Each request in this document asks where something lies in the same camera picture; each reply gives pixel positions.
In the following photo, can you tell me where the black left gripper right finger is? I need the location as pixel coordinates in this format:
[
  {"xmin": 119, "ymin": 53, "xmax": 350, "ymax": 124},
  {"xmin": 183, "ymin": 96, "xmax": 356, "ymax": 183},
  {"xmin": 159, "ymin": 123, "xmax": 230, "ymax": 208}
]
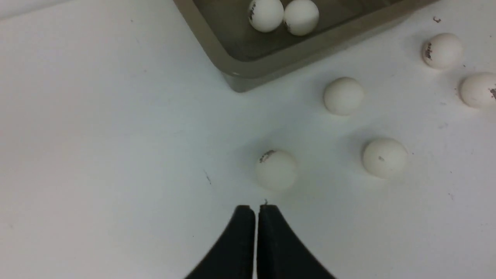
[{"xmin": 257, "ymin": 205, "xmax": 334, "ymax": 279}]

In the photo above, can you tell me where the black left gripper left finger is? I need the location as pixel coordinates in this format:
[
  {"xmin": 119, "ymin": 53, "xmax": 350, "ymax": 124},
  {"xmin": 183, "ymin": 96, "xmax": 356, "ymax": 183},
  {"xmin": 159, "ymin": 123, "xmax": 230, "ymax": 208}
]
[{"xmin": 186, "ymin": 205, "xmax": 256, "ymax": 279}]

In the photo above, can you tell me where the white ball with logo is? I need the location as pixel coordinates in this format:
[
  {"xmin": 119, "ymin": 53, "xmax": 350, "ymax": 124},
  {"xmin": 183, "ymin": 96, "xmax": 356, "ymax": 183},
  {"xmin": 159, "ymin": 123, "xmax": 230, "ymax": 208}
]
[{"xmin": 460, "ymin": 72, "xmax": 496, "ymax": 109}]

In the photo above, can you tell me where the brown plastic storage bin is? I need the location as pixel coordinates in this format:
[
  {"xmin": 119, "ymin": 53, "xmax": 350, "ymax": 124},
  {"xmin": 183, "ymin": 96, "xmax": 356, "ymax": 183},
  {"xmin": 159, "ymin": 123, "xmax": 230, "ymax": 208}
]
[{"xmin": 175, "ymin": 0, "xmax": 433, "ymax": 93}]

